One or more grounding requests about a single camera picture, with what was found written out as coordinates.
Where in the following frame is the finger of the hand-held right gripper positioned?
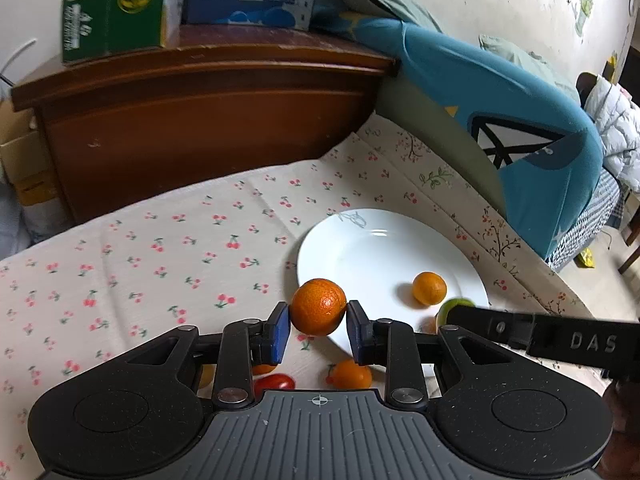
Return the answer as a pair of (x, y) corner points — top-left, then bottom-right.
(445, 304), (538, 356)

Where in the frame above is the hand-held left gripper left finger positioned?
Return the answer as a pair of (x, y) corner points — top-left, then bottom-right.
(117, 301), (292, 411)

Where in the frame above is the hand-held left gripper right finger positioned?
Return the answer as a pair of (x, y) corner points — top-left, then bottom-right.
(346, 300), (516, 411)

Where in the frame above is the green round fruit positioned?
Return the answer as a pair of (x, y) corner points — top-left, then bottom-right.
(436, 297), (477, 326)

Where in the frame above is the red tomato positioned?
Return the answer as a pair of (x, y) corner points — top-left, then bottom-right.
(253, 373), (296, 400)

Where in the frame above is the white plate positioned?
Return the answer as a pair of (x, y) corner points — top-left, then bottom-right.
(296, 208), (490, 393)

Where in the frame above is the wooden furniture leg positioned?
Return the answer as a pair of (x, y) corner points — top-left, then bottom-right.
(617, 200), (640, 276)

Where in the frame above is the checkered bed sheet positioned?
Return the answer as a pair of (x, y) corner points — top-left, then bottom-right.
(545, 167), (628, 271)

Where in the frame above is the floral branch print cloth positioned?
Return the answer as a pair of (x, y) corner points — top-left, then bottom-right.
(352, 112), (640, 326)

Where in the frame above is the cherry print cloth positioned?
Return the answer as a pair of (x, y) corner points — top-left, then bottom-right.
(0, 132), (501, 480)

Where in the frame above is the white puffer jacket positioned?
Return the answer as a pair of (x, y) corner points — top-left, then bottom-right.
(582, 74), (640, 193)

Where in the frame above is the brown wooden headboard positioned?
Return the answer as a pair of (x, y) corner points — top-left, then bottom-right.
(11, 25), (398, 226)

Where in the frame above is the blue quilt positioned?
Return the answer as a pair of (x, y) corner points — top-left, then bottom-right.
(310, 7), (606, 260)

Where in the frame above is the dark chair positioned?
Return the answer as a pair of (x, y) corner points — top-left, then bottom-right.
(576, 71), (608, 108)

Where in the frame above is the grey cloth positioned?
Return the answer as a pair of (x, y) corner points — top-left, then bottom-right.
(0, 180), (61, 256)

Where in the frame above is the cardboard box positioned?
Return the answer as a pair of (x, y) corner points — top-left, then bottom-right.
(0, 105), (66, 208)

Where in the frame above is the green carton box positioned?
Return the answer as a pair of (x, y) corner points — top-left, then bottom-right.
(61, 0), (191, 65)

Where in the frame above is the plant wall sticker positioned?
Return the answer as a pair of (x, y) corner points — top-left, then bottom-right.
(570, 0), (598, 38)

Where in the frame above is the white cable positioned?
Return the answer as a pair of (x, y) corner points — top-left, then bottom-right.
(0, 37), (38, 86)

